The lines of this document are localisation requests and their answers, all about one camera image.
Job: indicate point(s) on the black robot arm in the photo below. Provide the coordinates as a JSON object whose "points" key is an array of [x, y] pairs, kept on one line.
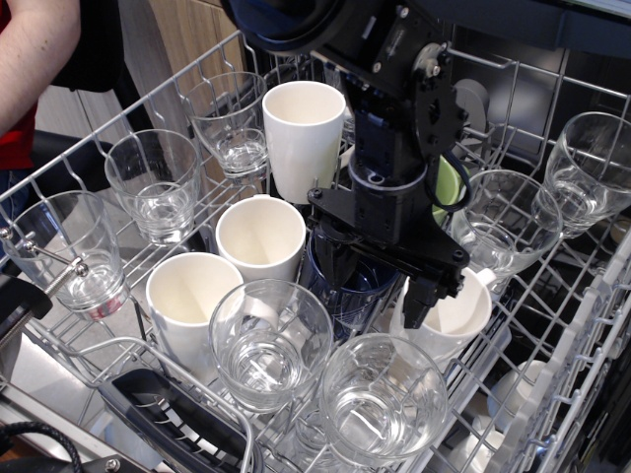
{"points": [[395, 72]]}

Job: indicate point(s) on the white cup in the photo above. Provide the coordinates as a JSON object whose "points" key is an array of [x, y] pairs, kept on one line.
{"points": [[264, 237], [182, 293]]}

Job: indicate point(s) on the clear glass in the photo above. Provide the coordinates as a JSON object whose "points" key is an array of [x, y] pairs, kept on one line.
{"points": [[226, 115], [509, 223], [73, 229], [381, 400], [156, 177], [270, 340], [588, 170]]}

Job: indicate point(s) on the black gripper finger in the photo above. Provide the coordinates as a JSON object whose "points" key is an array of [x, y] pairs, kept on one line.
{"points": [[335, 253], [421, 295]]}

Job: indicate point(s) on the white cup middle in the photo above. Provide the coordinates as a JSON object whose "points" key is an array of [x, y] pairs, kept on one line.
{"points": [[264, 237]]}

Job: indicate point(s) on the green mug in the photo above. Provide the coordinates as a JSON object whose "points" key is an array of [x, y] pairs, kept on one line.
{"points": [[450, 192]]}

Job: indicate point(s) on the small glass under rack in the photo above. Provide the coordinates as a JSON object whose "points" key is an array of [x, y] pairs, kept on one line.
{"points": [[312, 453]]}

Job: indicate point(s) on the white cup front left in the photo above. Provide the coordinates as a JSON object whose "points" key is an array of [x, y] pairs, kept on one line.
{"points": [[182, 293]]}

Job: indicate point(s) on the tall white mug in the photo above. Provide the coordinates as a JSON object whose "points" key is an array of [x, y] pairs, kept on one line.
{"points": [[303, 123]]}

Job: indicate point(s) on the white mug right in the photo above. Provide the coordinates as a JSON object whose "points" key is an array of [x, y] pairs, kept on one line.
{"points": [[452, 323]]}

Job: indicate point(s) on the person forearm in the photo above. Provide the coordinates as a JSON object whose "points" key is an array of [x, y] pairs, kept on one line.
{"points": [[37, 42]]}

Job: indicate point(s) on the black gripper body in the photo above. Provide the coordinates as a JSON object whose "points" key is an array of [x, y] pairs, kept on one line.
{"points": [[392, 215]]}

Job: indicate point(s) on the dark blue mug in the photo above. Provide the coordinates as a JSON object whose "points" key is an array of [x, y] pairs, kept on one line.
{"points": [[351, 306]]}

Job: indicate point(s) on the metal clamp screw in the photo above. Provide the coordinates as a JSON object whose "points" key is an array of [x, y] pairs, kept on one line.
{"points": [[68, 269]]}

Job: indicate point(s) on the grey wire dishwasher rack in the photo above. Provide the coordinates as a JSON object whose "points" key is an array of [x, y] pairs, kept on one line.
{"points": [[570, 309]]}

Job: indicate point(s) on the white dishes lower rack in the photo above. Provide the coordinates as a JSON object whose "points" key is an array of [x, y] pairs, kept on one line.
{"points": [[512, 394]]}

